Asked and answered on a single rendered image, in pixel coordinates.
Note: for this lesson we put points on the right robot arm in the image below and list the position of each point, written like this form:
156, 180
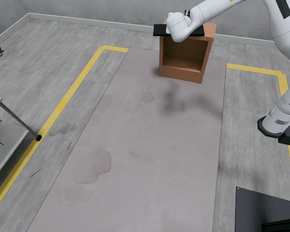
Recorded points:
180, 27

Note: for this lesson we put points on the brown open-front cabinet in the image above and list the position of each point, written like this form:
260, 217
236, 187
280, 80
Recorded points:
186, 60

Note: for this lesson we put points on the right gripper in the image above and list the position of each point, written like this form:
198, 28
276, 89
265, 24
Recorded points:
187, 13

